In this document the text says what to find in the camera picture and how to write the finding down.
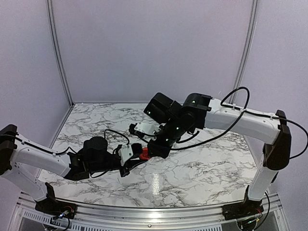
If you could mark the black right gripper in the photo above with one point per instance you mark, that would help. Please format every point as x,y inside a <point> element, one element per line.
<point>161,151</point>

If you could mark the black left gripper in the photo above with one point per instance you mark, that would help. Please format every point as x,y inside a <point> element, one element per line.
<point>130,165</point>

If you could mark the red bottle cap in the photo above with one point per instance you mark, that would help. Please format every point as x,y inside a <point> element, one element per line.
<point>144,155</point>

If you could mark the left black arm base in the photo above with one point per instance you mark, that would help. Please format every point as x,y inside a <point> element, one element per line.
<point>50,205</point>

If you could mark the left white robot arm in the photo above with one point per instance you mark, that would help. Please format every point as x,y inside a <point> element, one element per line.
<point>16,150</point>

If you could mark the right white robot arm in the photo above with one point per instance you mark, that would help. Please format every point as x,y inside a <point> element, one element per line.
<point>271,128</point>

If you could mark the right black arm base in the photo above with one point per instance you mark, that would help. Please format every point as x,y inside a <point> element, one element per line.
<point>242,209</point>

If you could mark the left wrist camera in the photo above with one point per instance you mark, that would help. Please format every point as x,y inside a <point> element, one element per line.
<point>128,151</point>

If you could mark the right aluminium frame post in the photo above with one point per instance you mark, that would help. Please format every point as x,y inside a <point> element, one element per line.
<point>250,25</point>

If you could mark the aluminium frame post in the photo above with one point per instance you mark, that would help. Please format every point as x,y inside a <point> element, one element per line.
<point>250,25</point>
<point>57,52</point>

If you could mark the front aluminium rail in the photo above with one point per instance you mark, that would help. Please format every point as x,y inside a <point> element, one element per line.
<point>90,217</point>

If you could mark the left aluminium frame post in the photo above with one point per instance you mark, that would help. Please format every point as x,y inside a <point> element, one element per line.
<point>57,52</point>

